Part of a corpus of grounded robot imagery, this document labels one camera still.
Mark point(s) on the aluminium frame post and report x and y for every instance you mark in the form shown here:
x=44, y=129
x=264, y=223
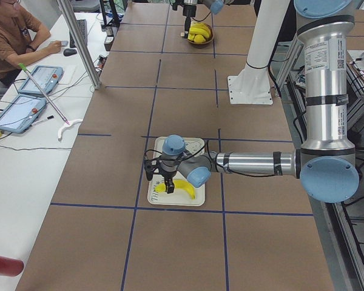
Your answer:
x=69, y=16

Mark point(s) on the cream bear-print tray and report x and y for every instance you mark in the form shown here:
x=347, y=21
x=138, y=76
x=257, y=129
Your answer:
x=185, y=194

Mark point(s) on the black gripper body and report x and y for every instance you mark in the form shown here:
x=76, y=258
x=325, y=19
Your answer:
x=168, y=175
x=188, y=11

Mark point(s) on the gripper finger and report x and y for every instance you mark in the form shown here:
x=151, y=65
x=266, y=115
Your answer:
x=169, y=186
x=187, y=24

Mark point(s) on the red cylinder bottle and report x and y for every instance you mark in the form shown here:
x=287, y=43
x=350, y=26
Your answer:
x=10, y=267

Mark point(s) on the white mount base plate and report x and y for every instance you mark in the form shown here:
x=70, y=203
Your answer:
x=256, y=90

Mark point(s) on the black marker pen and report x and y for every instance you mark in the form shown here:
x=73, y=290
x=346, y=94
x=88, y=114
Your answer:
x=42, y=120

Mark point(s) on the near teach pendant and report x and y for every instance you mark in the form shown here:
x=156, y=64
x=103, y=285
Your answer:
x=21, y=113

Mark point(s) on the brown wicker basket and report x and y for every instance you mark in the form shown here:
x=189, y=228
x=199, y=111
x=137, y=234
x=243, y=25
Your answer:
x=190, y=38

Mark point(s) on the far teach pendant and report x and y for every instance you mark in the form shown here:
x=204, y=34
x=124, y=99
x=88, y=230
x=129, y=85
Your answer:
x=46, y=76

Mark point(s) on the person in brown shirt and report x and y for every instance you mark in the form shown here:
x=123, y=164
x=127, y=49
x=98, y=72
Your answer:
x=20, y=36

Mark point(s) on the yellow pear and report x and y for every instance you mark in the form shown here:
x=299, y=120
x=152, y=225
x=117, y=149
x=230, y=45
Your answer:
x=199, y=39

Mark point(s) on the black computer mouse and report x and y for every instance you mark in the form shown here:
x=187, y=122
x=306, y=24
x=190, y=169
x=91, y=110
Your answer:
x=69, y=52

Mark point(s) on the yellow banana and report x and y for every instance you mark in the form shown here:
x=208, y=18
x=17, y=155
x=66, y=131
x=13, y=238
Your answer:
x=179, y=184
x=200, y=29

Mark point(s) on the white curved plastic piece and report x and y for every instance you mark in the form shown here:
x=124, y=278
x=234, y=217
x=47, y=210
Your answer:
x=67, y=126

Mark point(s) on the pink reach stick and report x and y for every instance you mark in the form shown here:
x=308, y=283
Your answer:
x=24, y=68

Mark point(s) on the teach pendant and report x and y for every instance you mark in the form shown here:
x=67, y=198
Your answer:
x=46, y=76
x=21, y=113

